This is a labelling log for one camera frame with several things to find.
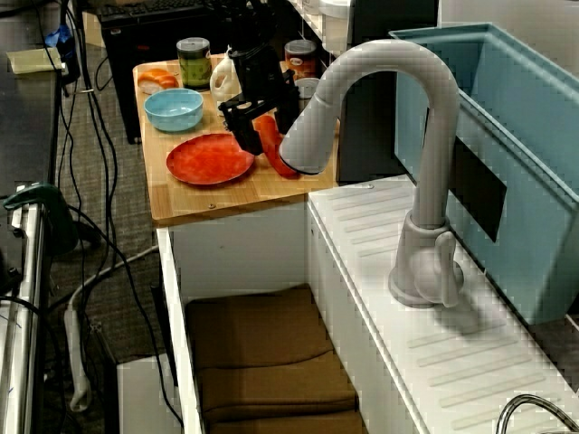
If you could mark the red round plate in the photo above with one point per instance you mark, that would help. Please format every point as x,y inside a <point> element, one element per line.
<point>208,160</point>

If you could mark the green peas can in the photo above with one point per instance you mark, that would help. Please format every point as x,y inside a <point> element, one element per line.
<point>193,68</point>

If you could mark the grey toy faucet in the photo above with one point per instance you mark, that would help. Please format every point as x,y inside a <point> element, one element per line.
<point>425,253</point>

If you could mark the red toy sausage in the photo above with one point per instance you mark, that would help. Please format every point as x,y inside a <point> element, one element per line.
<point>273,149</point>

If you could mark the black computer cabinet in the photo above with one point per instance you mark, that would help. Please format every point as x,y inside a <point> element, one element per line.
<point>135,68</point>

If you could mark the blue dish rack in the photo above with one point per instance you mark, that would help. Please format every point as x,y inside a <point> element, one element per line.
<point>534,226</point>

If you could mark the white toy detergent bottle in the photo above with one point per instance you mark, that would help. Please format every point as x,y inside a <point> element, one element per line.
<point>224,83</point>

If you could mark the wooden countertop board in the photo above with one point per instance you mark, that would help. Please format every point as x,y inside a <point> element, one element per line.
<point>181,203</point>

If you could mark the dark desk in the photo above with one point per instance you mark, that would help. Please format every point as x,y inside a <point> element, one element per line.
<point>22,126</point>

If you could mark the yellow paper note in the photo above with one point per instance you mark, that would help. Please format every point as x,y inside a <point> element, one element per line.
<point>34,61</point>

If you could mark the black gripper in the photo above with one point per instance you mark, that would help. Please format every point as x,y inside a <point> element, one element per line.
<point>258,77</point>

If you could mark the aluminium frame rail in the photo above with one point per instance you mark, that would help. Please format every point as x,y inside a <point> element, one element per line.
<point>25,316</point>

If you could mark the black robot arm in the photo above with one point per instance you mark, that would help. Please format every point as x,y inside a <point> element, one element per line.
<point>249,22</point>

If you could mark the brown folded cloth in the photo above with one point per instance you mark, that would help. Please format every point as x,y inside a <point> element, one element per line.
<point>262,334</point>

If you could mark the black upright panel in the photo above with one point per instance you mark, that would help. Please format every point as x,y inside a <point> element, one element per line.
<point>375,135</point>

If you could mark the light blue bowl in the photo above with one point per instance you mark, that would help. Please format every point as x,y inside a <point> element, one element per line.
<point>174,110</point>

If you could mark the white toy sink unit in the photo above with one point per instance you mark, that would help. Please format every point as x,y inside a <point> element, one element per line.
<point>253,253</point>

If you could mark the brown beans can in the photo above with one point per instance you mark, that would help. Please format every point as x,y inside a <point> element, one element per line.
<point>300,59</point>

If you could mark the white box panel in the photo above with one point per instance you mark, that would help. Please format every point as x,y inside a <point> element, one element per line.
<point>145,398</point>

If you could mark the orange toy sushi piece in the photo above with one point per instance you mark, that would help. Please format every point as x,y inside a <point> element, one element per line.
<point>156,81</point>

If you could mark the white power strip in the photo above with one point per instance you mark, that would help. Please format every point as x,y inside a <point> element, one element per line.
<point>74,352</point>

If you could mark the green clamp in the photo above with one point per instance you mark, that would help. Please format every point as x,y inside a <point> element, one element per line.
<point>50,212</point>

